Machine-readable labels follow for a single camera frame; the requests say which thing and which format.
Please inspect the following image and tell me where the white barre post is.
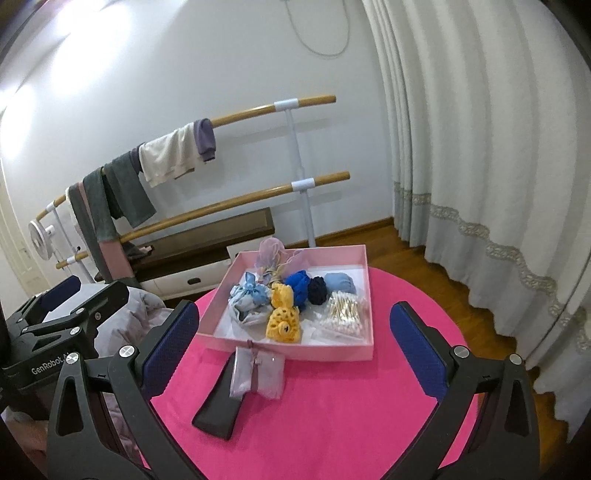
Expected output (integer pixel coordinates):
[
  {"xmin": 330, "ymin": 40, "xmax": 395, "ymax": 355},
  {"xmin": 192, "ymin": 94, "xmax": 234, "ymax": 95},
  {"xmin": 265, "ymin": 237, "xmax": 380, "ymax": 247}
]
[
  {"xmin": 46, "ymin": 203, "xmax": 95, "ymax": 284},
  {"xmin": 274, "ymin": 98, "xmax": 319, "ymax": 247}
]

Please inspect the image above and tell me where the grey organza pouch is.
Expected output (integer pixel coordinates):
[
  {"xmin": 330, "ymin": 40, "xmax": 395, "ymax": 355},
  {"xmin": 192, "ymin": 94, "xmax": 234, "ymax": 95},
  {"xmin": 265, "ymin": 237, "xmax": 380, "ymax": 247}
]
[{"xmin": 228, "ymin": 342, "xmax": 284, "ymax": 400}]

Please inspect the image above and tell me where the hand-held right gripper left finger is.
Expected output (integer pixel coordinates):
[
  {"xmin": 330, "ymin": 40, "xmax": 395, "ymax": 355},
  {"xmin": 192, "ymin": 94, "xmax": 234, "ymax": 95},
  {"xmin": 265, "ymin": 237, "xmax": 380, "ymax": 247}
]
[{"xmin": 46, "ymin": 299, "xmax": 201, "ymax": 480}]

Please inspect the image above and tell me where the wall cable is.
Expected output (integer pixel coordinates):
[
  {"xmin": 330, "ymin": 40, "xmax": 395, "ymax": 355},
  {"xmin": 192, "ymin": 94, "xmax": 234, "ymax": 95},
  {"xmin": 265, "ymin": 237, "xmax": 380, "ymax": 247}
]
[{"xmin": 284, "ymin": 0, "xmax": 352, "ymax": 58}]

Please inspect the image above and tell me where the wooden barre rail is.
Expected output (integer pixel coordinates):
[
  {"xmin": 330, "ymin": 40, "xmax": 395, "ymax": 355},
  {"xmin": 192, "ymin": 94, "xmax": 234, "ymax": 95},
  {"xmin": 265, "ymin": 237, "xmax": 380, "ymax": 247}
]
[
  {"xmin": 36, "ymin": 95, "xmax": 337, "ymax": 222},
  {"xmin": 55, "ymin": 172, "xmax": 352, "ymax": 271}
]

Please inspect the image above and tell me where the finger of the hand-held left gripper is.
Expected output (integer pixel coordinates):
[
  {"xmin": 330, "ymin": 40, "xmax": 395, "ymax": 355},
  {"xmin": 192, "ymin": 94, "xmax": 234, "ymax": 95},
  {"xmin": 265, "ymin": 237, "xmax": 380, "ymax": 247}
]
[
  {"xmin": 9, "ymin": 275, "xmax": 81, "ymax": 324},
  {"xmin": 18, "ymin": 282, "xmax": 130, "ymax": 352}
]

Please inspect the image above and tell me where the light blue printed drawstring bag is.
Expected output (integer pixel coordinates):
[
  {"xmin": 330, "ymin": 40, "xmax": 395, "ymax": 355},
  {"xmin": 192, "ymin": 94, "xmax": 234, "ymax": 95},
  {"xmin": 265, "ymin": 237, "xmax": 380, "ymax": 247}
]
[{"xmin": 228, "ymin": 271, "xmax": 273, "ymax": 326}]

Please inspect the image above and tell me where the small white fan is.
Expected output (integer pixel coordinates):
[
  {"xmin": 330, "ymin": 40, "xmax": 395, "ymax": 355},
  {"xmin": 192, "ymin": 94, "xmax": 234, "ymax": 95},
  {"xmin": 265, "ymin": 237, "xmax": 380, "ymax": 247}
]
[{"xmin": 28, "ymin": 220, "xmax": 58, "ymax": 259}]

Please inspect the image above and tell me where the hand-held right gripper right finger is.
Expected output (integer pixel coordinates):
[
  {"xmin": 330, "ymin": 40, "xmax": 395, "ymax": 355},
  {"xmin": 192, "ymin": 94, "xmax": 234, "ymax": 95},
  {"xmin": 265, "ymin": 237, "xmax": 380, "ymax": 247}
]
[{"xmin": 389, "ymin": 301, "xmax": 541, "ymax": 480}]

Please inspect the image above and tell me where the yellow crochet toy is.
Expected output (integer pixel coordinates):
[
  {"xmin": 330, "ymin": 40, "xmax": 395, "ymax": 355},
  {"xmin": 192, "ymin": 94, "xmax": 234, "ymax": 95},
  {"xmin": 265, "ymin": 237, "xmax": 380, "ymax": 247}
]
[{"xmin": 265, "ymin": 282, "xmax": 302, "ymax": 343}]

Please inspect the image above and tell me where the light blue scrunchie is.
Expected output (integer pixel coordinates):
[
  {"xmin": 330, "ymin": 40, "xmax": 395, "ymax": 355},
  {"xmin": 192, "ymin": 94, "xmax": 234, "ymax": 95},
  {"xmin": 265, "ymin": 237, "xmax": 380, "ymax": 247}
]
[{"xmin": 323, "ymin": 271, "xmax": 357, "ymax": 296}]

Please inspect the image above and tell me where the grey duvet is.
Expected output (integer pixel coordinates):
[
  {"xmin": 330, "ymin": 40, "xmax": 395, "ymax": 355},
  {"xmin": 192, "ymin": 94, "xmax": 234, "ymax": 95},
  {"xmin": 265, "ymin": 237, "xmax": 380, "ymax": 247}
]
[{"xmin": 92, "ymin": 286, "xmax": 167, "ymax": 472}]

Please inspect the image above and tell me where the pink cardboard box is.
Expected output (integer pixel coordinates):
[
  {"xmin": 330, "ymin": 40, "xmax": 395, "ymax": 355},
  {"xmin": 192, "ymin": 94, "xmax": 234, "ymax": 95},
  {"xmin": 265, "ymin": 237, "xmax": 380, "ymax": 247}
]
[{"xmin": 196, "ymin": 244, "xmax": 375, "ymax": 361}]

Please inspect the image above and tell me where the white door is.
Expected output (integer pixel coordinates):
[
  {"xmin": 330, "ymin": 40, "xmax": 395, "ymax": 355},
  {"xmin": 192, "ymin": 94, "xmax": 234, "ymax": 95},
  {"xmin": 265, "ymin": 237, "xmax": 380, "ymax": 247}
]
[{"xmin": 0, "ymin": 157, "xmax": 47, "ymax": 305}]

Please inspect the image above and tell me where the purple garment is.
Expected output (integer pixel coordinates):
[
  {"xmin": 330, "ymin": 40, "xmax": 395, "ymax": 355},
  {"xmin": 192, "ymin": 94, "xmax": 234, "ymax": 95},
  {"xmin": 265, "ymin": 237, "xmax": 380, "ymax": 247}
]
[{"xmin": 194, "ymin": 119, "xmax": 218, "ymax": 162}]

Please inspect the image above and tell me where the navy blue scrunchie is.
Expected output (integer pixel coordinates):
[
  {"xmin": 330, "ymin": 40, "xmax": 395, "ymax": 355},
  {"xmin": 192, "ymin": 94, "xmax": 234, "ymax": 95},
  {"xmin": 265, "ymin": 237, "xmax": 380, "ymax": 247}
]
[{"xmin": 307, "ymin": 276, "xmax": 329, "ymax": 305}]

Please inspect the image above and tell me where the low bench with drawers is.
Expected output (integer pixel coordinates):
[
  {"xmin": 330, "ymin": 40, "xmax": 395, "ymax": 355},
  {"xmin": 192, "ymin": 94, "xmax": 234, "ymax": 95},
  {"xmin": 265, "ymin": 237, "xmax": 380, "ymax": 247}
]
[{"xmin": 95, "ymin": 208, "xmax": 275, "ymax": 301}]

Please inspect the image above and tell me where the white curtain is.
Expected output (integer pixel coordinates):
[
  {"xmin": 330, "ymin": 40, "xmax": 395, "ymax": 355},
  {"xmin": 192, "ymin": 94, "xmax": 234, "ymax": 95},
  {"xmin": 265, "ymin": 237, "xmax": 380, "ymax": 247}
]
[{"xmin": 360, "ymin": 0, "xmax": 591, "ymax": 439}]

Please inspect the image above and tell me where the pink and grey garment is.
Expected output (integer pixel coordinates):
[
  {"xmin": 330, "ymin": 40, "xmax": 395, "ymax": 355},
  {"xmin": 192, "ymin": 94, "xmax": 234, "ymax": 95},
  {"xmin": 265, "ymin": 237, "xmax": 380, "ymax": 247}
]
[{"xmin": 67, "ymin": 182, "xmax": 134, "ymax": 282}]

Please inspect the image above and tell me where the grey-green garment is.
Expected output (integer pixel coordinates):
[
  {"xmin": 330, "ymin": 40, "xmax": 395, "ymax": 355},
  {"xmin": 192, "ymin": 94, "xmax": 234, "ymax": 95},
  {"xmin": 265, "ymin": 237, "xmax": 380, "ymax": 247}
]
[{"xmin": 68, "ymin": 168, "xmax": 121, "ymax": 243}]

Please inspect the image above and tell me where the black case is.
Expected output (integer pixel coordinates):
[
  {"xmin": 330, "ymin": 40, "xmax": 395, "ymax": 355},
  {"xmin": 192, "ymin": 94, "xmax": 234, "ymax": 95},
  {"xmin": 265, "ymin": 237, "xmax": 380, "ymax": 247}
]
[{"xmin": 191, "ymin": 355, "xmax": 259, "ymax": 441}]

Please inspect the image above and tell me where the purple organza pouch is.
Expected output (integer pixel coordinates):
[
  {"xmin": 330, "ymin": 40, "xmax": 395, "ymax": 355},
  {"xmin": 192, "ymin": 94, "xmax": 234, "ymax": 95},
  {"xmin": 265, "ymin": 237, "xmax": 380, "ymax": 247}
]
[{"xmin": 252, "ymin": 237, "xmax": 308, "ymax": 282}]

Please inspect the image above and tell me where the royal blue scrunchie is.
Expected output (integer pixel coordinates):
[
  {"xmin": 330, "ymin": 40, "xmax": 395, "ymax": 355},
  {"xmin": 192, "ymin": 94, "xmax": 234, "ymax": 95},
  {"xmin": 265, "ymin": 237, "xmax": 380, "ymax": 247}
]
[{"xmin": 284, "ymin": 269, "xmax": 315, "ymax": 311}]

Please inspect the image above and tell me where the dark grey towel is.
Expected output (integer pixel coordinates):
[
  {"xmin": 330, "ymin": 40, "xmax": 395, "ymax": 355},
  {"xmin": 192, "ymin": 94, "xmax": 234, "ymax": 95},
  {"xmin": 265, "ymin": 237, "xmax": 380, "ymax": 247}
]
[{"xmin": 104, "ymin": 152, "xmax": 157, "ymax": 228}]

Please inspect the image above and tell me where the cream garment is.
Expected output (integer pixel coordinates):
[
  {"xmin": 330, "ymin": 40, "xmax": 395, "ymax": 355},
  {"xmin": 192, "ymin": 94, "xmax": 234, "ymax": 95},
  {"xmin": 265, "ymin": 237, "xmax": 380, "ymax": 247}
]
[{"xmin": 139, "ymin": 122, "xmax": 206, "ymax": 188}]

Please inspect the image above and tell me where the clear bag of cotton swabs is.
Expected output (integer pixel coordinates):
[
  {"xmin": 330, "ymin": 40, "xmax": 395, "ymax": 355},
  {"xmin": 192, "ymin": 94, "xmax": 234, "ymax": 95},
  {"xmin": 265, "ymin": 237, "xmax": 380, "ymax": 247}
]
[{"xmin": 318, "ymin": 292, "xmax": 368, "ymax": 340}]

